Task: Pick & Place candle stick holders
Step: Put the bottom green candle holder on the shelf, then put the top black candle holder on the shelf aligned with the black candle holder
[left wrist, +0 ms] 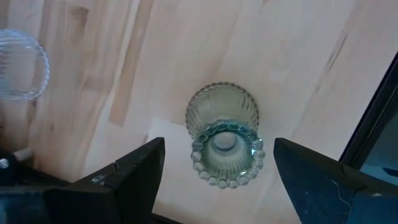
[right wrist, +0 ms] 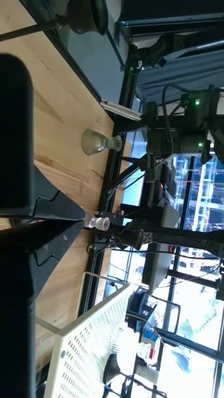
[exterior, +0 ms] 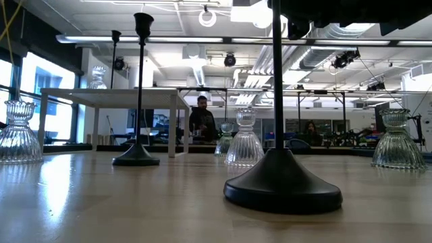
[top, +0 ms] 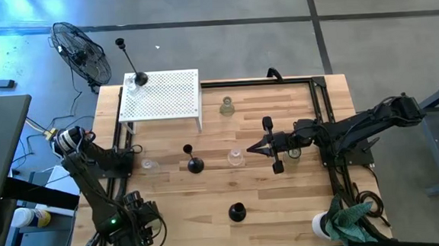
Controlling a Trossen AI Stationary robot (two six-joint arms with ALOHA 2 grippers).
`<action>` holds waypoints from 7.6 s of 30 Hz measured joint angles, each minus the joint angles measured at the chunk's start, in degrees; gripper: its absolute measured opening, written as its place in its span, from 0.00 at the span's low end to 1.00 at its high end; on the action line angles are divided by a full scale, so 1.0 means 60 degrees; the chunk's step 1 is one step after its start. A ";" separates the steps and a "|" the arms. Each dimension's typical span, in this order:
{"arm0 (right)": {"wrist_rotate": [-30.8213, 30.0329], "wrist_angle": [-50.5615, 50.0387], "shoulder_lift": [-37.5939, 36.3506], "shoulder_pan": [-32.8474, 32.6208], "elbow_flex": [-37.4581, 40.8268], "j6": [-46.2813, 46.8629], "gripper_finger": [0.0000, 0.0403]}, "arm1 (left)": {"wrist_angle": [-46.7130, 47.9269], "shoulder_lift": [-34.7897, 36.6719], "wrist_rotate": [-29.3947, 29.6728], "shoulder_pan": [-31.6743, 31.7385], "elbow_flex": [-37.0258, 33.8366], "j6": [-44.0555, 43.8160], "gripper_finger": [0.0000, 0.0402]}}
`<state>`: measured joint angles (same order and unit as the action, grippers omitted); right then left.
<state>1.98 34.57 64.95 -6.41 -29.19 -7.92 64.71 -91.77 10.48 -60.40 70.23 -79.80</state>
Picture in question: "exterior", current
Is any clear ribbed glass candle holder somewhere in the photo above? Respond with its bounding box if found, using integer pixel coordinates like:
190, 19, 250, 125
371, 108, 428, 170
224, 107, 265, 167
0, 99, 44, 165
87, 65, 109, 90

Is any dark office chair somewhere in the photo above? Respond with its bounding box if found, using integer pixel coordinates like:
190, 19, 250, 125
286, 138, 312, 150

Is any person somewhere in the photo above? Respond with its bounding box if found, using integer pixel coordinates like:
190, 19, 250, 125
188, 95, 219, 144
302, 120, 323, 146

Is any black background metal frame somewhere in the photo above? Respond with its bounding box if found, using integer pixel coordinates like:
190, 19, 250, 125
177, 86, 347, 134

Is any silver ventilation duct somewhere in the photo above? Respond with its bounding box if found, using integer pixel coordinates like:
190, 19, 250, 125
298, 23, 372, 70

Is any tall black candlestick holder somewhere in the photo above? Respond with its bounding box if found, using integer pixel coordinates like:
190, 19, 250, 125
109, 29, 122, 90
111, 12, 161, 167
223, 0, 344, 215

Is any white perforated metal shelf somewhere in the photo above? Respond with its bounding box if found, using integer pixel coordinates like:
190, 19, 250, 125
36, 87, 190, 159

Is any black monitor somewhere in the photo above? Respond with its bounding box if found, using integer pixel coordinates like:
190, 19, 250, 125
128, 108, 155, 129
374, 101, 391, 133

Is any black background robot rig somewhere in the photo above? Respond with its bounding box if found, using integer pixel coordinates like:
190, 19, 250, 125
322, 127, 372, 148

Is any long overhead light bar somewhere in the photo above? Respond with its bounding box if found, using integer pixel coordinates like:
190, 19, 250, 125
55, 33, 432, 47

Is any black ceiling camera mount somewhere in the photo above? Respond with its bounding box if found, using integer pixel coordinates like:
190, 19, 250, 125
330, 49, 361, 70

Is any black table frame border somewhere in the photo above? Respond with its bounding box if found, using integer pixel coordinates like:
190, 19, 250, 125
43, 143, 432, 158

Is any white coiled cable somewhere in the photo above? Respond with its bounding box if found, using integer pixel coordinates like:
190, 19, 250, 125
198, 9, 217, 28

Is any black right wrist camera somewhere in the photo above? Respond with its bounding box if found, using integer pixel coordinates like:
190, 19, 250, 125
288, 19, 312, 41

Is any greenish ribbed glass candle holder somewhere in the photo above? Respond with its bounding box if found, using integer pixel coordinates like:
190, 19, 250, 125
213, 121, 237, 157

